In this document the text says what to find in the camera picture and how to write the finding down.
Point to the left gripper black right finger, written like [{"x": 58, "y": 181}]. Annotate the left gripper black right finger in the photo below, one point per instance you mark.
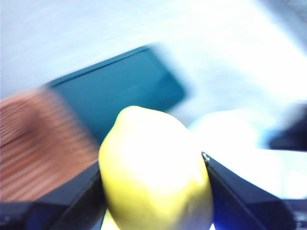
[{"x": 244, "y": 206}]

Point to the yellow lemon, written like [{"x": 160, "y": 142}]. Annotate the yellow lemon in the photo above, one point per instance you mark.
[{"x": 153, "y": 172}]

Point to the dark rectangular tray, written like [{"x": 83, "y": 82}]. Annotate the dark rectangular tray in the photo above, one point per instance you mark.
[{"x": 120, "y": 91}]

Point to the brown wicker basket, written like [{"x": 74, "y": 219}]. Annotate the brown wicker basket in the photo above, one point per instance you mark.
[{"x": 40, "y": 148}]

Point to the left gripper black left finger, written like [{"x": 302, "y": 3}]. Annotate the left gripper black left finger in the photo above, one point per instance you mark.
[{"x": 60, "y": 210}]

